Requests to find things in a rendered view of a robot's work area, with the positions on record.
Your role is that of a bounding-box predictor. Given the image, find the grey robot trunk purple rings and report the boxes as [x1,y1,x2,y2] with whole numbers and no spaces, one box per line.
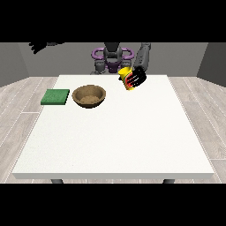
[90,42,136,76]

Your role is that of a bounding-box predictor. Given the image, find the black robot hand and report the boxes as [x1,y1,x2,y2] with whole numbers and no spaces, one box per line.
[28,42,48,55]
[126,66,147,88]

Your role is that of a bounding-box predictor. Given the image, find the brown wooden bowl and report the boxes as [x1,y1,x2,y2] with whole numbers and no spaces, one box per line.
[72,84,107,109]

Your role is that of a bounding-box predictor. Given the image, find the green square pad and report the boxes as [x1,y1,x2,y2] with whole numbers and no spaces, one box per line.
[40,88,71,106]

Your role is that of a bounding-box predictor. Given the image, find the yellow cup with melon print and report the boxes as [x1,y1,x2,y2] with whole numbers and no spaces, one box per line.
[117,66,138,91]

